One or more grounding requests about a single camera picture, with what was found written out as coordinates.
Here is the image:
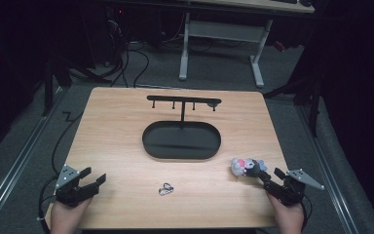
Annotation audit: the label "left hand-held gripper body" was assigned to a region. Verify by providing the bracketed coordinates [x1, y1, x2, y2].
[55, 164, 99, 209]

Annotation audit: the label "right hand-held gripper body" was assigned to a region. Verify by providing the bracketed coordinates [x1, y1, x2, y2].
[262, 168, 326, 207]

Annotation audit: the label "grey and black plush keychain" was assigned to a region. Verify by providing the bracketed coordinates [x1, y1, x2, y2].
[230, 157, 269, 178]

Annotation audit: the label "small metal key ring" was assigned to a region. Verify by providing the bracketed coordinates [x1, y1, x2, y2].
[158, 182, 175, 197]

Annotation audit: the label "black key hook stand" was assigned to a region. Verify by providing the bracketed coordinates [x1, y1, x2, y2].
[141, 95, 223, 161]

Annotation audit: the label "person's right hand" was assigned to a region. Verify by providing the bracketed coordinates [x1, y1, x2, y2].
[265, 192, 307, 234]

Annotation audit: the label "person's left hand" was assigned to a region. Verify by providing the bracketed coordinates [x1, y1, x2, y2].
[50, 197, 94, 234]

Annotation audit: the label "black tripod stand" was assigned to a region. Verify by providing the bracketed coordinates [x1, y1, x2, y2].
[262, 76, 323, 138]
[41, 57, 112, 118]

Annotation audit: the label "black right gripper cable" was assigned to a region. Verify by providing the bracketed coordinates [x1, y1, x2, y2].
[299, 200, 315, 232]

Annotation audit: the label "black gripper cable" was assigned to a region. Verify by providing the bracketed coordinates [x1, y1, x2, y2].
[299, 200, 315, 232]
[37, 110, 84, 228]

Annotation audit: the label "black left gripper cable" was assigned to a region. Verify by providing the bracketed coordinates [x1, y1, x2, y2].
[37, 110, 84, 228]

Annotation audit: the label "metal floor rail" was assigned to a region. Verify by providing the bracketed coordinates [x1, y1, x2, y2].
[0, 87, 65, 226]
[295, 104, 360, 234]

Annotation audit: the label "black floor cables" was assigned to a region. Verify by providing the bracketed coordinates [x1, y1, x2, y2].
[109, 19, 151, 89]

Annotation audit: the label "white frame desk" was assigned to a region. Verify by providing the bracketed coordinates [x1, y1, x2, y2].
[177, 0, 317, 89]

